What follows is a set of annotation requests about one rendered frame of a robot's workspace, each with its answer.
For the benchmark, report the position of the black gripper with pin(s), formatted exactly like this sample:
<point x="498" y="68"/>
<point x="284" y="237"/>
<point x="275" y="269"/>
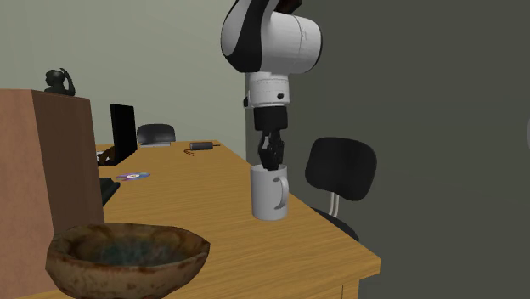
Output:
<point x="270" y="119"/>

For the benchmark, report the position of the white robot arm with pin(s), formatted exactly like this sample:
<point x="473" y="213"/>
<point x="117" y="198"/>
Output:
<point x="281" y="41"/>

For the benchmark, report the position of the white mug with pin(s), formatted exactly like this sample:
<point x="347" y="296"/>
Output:
<point x="267" y="194"/>

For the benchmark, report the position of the dark grey cylinder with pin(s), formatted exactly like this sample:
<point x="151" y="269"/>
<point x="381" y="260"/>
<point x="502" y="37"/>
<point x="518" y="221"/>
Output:
<point x="201" y="145"/>

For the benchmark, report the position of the wooden desk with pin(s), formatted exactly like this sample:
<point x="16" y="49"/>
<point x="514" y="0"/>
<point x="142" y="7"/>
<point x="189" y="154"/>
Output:
<point x="207" y="194"/>

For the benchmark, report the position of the shiny compact disc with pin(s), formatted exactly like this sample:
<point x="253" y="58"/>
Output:
<point x="132" y="176"/>

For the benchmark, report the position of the black monitor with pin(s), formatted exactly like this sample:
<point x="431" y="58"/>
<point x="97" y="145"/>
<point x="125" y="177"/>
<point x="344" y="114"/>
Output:
<point x="123" y="132"/>

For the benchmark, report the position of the black keyboard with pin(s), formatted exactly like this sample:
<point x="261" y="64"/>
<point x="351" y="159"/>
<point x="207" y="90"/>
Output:
<point x="108" y="189"/>

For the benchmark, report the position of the brown rustic bowl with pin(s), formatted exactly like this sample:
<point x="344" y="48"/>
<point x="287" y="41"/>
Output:
<point x="124" y="269"/>

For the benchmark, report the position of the black bust figure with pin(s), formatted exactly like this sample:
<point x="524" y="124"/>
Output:
<point x="58" y="82"/>

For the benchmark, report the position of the large brown box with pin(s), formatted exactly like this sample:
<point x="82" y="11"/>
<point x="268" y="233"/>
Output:
<point x="37" y="174"/>

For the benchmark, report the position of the black chair with white frame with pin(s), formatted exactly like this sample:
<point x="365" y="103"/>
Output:
<point x="341" y="167"/>

